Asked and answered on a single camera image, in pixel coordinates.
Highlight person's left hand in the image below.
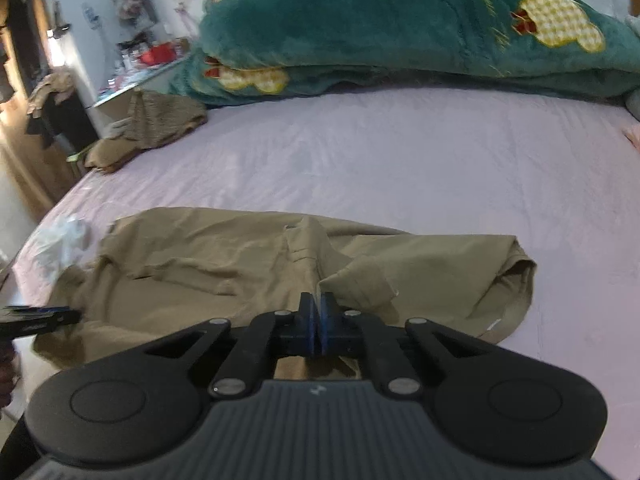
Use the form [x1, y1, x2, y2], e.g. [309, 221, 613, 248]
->
[0, 340, 16, 408]

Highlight cluttered side table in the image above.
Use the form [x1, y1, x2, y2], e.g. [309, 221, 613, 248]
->
[90, 55, 193, 111]

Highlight black chair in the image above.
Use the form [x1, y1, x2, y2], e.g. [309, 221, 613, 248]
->
[27, 92, 98, 153]

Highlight pink bed sheet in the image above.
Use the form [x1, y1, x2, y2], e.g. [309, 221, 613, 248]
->
[10, 85, 640, 461]

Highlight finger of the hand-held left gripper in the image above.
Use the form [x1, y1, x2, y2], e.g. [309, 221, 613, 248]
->
[0, 305, 82, 338]

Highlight tan clothing heap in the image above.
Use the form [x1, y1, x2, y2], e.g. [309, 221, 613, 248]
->
[25, 72, 76, 116]

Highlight small tan cloth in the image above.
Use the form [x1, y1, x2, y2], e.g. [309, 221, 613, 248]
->
[82, 136, 143, 175]

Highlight person's black pants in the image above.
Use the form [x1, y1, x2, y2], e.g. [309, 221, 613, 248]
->
[0, 412, 38, 480]

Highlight green printed fleece blanket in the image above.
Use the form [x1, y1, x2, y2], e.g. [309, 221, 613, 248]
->
[169, 0, 640, 111]

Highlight tan shirt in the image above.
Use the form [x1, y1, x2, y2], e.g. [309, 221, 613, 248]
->
[32, 206, 537, 381]

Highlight red box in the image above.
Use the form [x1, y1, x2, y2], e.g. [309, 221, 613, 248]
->
[137, 44, 176, 66]

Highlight brown textured cloth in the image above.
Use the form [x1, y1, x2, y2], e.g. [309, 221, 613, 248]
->
[120, 89, 208, 151]

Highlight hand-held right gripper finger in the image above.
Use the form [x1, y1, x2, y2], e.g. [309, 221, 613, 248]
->
[320, 293, 521, 401]
[115, 293, 318, 401]

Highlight white crumpled cloth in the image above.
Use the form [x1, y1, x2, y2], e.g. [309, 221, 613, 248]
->
[31, 214, 92, 281]

